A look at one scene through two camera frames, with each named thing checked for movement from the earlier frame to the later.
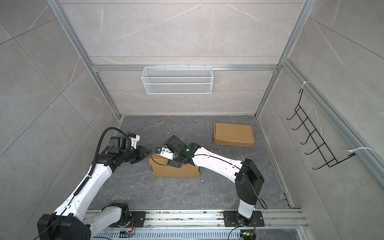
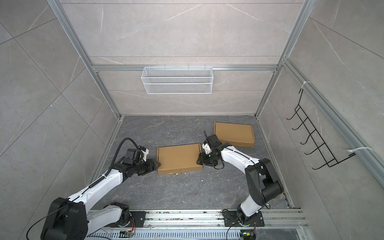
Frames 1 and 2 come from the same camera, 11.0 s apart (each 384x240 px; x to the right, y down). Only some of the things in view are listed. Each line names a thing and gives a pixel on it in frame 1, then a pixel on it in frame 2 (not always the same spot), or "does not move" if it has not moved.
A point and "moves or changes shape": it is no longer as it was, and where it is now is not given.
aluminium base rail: [210, 225] does not move
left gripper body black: [137, 154] → [146, 167]
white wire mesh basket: [177, 80] does not move
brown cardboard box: [160, 168] moves or changes shape
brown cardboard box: [233, 134] does not move
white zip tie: [358, 148] does not move
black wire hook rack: [322, 149] does not move
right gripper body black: [175, 162] → [208, 159]
